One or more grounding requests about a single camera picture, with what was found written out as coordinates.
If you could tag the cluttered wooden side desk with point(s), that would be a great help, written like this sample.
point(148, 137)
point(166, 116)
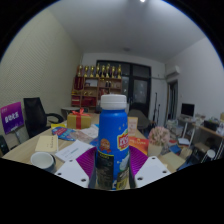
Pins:
point(206, 128)

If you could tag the small orange white carton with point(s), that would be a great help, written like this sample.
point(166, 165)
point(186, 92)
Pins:
point(133, 125)

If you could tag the blue drink bottle white cap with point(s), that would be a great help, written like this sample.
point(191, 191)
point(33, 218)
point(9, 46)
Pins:
point(112, 143)

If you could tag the purple sign board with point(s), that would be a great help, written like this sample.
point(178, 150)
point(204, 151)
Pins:
point(11, 117)

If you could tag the black computer monitor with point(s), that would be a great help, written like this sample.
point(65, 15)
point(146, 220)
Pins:
point(187, 109)

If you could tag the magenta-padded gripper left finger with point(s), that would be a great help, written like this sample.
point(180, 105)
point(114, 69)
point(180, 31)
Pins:
point(74, 171)

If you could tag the pink flower pot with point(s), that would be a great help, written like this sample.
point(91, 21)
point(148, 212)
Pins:
point(159, 138)

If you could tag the ceiling tube light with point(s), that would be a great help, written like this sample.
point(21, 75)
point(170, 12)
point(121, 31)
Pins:
point(142, 1)

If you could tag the orange book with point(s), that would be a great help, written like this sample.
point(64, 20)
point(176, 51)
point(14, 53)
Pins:
point(140, 144)

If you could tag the black cup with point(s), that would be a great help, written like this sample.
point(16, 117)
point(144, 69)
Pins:
point(42, 160)

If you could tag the white printed paper sheet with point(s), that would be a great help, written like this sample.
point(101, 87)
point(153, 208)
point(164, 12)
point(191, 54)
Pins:
point(71, 150)

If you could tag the beige notepad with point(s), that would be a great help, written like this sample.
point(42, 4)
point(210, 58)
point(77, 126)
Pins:
point(46, 144)

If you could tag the grey padded chair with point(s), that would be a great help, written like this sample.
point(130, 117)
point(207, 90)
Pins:
point(141, 118)

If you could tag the yellow gift box red ribbon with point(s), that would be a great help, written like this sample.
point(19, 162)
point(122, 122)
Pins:
point(79, 120)

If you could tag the black office chair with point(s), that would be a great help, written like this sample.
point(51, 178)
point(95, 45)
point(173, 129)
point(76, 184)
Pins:
point(35, 115)

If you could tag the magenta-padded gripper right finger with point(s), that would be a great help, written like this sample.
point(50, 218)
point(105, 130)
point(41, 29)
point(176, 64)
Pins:
point(151, 169)

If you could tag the colourful blue book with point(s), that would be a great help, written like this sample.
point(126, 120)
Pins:
point(63, 132)

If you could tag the wooden shelf unit with trophies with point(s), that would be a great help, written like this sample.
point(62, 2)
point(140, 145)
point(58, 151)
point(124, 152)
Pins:
point(90, 91)

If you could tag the black tripod stand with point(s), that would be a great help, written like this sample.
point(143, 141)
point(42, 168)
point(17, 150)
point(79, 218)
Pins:
point(155, 110)

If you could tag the white wall air conditioner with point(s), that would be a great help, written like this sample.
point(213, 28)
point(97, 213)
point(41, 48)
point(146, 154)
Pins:
point(172, 71)

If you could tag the white round stool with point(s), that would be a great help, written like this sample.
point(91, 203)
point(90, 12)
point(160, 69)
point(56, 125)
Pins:
point(210, 154)

